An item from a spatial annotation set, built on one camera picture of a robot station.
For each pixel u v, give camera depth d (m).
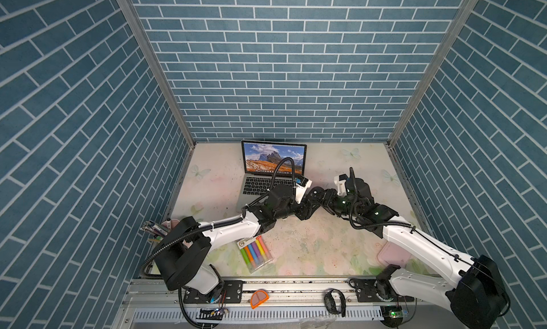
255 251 0.82
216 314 0.72
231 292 0.74
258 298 0.71
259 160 1.00
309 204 0.71
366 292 0.74
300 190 0.71
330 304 0.68
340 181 0.75
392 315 0.70
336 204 0.71
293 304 0.72
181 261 0.42
